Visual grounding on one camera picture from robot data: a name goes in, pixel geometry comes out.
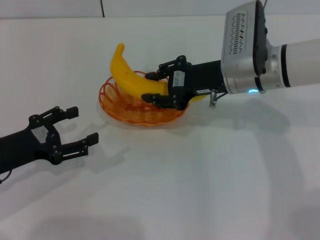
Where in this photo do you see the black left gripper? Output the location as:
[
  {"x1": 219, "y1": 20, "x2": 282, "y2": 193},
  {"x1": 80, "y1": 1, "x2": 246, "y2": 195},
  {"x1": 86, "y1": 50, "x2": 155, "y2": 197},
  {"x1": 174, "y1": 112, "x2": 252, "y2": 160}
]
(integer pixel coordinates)
[{"x1": 0, "y1": 105, "x2": 100, "y2": 174}]

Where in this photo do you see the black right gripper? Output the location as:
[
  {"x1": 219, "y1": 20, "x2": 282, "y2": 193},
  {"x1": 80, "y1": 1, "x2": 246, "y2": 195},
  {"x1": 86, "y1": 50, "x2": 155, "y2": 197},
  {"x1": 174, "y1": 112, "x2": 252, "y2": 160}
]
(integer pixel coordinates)
[{"x1": 140, "y1": 55, "x2": 228, "y2": 111}]

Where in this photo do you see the yellow plastic banana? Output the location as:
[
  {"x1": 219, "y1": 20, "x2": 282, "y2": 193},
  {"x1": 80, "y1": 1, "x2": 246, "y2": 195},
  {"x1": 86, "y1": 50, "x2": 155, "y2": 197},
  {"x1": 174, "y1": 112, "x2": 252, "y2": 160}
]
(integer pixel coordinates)
[{"x1": 109, "y1": 42, "x2": 210, "y2": 104}]

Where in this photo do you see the orange woven plastic basket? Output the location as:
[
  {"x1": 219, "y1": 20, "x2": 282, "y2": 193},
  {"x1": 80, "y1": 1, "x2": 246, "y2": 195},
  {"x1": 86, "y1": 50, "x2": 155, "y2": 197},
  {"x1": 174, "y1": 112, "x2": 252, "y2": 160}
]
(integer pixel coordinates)
[{"x1": 95, "y1": 70, "x2": 190, "y2": 129}]

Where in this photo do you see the white backdrop panel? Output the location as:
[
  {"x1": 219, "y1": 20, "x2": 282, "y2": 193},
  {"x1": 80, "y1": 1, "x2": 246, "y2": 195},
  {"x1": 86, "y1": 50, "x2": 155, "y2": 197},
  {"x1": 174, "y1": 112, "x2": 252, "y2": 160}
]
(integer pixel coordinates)
[
  {"x1": 0, "y1": 0, "x2": 105, "y2": 20},
  {"x1": 101, "y1": 0, "x2": 320, "y2": 19}
]

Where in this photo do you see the black right wrist connector cable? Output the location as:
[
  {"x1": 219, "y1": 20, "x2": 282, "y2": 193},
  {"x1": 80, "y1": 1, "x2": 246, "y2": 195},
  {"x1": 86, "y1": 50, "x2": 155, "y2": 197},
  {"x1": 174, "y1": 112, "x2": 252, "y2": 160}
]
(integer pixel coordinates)
[{"x1": 208, "y1": 88, "x2": 229, "y2": 109}]

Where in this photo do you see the black wrist connector cable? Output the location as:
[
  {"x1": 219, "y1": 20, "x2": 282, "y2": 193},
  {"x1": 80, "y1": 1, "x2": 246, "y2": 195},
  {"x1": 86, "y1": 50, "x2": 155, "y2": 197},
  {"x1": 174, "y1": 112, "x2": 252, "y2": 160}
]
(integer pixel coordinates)
[
  {"x1": 208, "y1": 88, "x2": 229, "y2": 109},
  {"x1": 0, "y1": 169, "x2": 14, "y2": 185}
]

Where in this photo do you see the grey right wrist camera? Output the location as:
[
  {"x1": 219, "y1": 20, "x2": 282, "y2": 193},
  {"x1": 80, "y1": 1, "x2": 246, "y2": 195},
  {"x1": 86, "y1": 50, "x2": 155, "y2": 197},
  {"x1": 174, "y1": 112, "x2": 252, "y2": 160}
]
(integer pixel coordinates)
[{"x1": 220, "y1": 0, "x2": 269, "y2": 76}]

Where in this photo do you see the black left wrist connector cable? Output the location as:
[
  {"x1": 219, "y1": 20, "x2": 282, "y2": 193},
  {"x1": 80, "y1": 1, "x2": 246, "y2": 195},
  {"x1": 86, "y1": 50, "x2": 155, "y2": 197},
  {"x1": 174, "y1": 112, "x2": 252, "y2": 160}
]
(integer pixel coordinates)
[{"x1": 0, "y1": 169, "x2": 14, "y2": 185}]

